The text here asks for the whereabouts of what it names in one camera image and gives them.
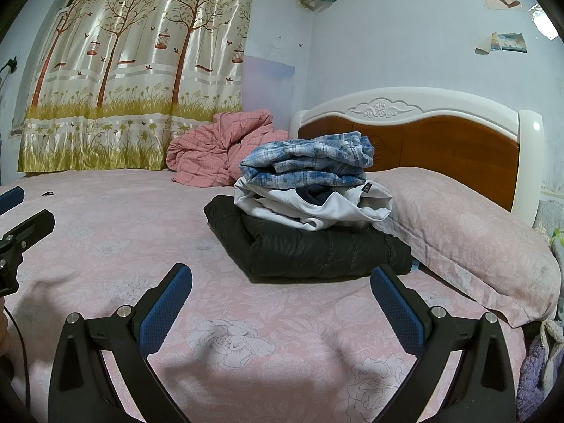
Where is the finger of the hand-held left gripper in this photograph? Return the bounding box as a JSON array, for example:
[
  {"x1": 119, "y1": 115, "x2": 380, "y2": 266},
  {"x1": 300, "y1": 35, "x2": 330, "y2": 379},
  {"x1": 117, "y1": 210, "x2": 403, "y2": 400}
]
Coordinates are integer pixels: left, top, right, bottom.
[
  {"x1": 0, "y1": 210, "x2": 56, "y2": 296},
  {"x1": 0, "y1": 186, "x2": 25, "y2": 215}
]

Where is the black cable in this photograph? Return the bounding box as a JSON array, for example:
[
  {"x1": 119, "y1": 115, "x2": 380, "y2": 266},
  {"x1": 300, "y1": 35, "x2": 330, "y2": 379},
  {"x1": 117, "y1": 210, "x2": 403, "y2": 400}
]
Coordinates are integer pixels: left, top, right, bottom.
[{"x1": 4, "y1": 307, "x2": 31, "y2": 408}]

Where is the blue plaid shirt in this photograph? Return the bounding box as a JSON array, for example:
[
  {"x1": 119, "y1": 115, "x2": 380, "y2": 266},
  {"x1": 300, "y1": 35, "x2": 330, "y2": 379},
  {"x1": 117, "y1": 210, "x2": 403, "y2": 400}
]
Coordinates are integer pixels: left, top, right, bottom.
[{"x1": 239, "y1": 132, "x2": 374, "y2": 189}]

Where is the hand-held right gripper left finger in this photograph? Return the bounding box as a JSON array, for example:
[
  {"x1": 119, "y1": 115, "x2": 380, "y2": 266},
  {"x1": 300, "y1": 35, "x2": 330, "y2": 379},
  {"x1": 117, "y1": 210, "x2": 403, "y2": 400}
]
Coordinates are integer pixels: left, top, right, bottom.
[{"x1": 48, "y1": 263, "x2": 193, "y2": 423}]

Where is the white wall light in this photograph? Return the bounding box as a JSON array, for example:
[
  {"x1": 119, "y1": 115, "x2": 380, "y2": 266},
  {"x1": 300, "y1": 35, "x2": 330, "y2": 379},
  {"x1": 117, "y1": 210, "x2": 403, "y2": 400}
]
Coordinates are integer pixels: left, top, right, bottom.
[{"x1": 529, "y1": 4, "x2": 559, "y2": 39}]

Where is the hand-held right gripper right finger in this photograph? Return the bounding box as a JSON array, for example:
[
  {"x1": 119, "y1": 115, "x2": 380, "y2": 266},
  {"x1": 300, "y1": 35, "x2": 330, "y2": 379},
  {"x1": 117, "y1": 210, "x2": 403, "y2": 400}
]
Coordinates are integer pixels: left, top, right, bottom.
[{"x1": 371, "y1": 263, "x2": 517, "y2": 423}]

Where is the tree print curtain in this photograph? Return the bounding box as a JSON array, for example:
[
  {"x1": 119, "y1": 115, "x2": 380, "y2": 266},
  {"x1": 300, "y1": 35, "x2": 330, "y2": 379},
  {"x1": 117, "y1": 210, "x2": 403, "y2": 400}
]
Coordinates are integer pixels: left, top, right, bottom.
[{"x1": 18, "y1": 0, "x2": 260, "y2": 172}]

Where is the quilted grey cloth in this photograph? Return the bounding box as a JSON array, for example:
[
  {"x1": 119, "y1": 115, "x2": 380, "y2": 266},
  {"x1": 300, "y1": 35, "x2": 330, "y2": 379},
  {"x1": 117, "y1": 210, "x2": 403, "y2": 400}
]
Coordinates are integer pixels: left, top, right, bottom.
[{"x1": 532, "y1": 200, "x2": 564, "y2": 241}]

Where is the pink pillow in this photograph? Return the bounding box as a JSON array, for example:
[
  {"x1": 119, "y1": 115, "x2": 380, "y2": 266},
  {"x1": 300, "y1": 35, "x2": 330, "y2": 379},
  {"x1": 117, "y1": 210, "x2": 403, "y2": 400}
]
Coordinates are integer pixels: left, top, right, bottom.
[{"x1": 372, "y1": 167, "x2": 561, "y2": 327}]

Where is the pink quilt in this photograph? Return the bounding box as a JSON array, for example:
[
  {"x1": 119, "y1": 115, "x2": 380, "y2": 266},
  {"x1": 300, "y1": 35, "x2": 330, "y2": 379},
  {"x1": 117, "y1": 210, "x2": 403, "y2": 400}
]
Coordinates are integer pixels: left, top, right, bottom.
[{"x1": 166, "y1": 109, "x2": 289, "y2": 186}]

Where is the grey white cloth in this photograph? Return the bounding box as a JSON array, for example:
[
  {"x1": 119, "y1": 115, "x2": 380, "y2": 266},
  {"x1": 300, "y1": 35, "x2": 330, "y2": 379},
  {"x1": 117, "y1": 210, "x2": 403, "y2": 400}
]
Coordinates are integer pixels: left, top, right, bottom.
[{"x1": 538, "y1": 317, "x2": 564, "y2": 391}]

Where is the bed with pink sheet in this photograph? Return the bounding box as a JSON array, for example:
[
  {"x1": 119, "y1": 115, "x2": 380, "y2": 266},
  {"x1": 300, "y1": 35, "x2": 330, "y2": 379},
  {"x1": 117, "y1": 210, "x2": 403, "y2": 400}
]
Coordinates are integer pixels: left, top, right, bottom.
[{"x1": 0, "y1": 167, "x2": 542, "y2": 423}]

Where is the small wall poster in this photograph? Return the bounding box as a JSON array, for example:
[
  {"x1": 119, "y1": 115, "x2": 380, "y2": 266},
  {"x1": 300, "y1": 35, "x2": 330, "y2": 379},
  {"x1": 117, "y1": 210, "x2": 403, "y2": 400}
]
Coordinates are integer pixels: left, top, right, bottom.
[{"x1": 474, "y1": 32, "x2": 528, "y2": 56}]

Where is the wooden headboard with white trim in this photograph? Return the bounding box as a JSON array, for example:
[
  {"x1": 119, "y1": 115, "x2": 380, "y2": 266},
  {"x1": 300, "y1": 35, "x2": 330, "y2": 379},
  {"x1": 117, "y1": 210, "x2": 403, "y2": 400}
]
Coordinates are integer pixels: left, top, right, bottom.
[{"x1": 288, "y1": 87, "x2": 545, "y2": 212}]

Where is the white garment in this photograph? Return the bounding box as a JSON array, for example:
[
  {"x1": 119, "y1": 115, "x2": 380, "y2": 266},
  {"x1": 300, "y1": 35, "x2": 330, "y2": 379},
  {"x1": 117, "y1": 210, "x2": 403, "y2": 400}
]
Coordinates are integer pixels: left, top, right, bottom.
[{"x1": 233, "y1": 176, "x2": 393, "y2": 232}]

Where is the purple towel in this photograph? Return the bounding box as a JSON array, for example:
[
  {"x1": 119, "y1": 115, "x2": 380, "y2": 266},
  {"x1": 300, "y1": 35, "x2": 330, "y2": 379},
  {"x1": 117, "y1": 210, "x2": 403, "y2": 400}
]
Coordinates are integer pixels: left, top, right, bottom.
[{"x1": 516, "y1": 326, "x2": 564, "y2": 422}]

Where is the black jacket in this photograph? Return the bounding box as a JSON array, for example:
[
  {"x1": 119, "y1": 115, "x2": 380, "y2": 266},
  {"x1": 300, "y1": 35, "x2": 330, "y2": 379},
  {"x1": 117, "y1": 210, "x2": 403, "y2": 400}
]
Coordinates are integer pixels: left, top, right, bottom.
[{"x1": 203, "y1": 195, "x2": 412, "y2": 282}]

